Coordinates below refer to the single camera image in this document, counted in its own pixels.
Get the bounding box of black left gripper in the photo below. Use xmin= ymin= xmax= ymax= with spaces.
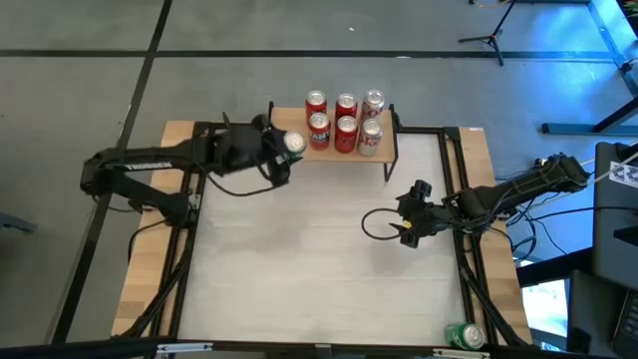
xmin=213 ymin=113 xmax=294 ymax=188

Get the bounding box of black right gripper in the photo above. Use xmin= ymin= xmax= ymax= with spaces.
xmin=388 ymin=179 xmax=451 ymax=249

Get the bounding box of green Sprite can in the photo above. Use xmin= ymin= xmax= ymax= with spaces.
xmin=282 ymin=130 xmax=307 ymax=167
xmin=445 ymin=322 xmax=485 ymax=351

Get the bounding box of red Fanta strawberry can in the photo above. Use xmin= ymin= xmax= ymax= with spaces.
xmin=307 ymin=112 xmax=332 ymax=152
xmin=305 ymin=89 xmax=328 ymax=116

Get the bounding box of red Coca-Cola can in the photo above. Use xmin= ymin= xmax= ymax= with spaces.
xmin=334 ymin=115 xmax=360 ymax=155
xmin=334 ymin=92 xmax=359 ymax=121

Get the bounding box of silver Diet Coke can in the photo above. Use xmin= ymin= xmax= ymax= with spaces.
xmin=357 ymin=118 xmax=384 ymax=159
xmin=360 ymin=89 xmax=386 ymax=124

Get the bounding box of lit screen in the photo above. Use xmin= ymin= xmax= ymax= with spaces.
xmin=520 ymin=278 xmax=570 ymax=350

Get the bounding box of black cabinet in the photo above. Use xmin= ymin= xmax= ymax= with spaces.
xmin=592 ymin=141 xmax=638 ymax=290

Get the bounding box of black tripod stand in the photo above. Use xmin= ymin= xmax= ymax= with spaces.
xmin=458 ymin=0 xmax=519 ymax=67

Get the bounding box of white black marker tag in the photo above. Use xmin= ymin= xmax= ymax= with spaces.
xmin=608 ymin=160 xmax=638 ymax=189

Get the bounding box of black crossbar with silver brackets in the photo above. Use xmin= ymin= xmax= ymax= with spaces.
xmin=0 ymin=337 xmax=638 ymax=359

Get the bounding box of grey floor object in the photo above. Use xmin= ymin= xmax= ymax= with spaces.
xmin=0 ymin=211 xmax=37 ymax=234

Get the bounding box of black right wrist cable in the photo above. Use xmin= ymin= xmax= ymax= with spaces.
xmin=360 ymin=207 xmax=401 ymax=242

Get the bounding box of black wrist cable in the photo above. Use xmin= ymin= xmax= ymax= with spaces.
xmin=360 ymin=207 xmax=401 ymax=242
xmin=205 ymin=169 xmax=280 ymax=198

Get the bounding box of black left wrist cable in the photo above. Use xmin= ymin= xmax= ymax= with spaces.
xmin=205 ymin=169 xmax=280 ymax=198

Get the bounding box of wooden shelf black metal frame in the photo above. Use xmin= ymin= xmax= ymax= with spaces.
xmin=263 ymin=101 xmax=400 ymax=183

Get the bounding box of black table frame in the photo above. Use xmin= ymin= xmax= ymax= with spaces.
xmin=117 ymin=112 xmax=532 ymax=350

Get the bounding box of black metal desk frame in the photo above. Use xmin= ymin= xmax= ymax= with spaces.
xmin=540 ymin=0 xmax=638 ymax=139

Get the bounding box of white cable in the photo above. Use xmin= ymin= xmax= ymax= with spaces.
xmin=590 ymin=152 xmax=638 ymax=181

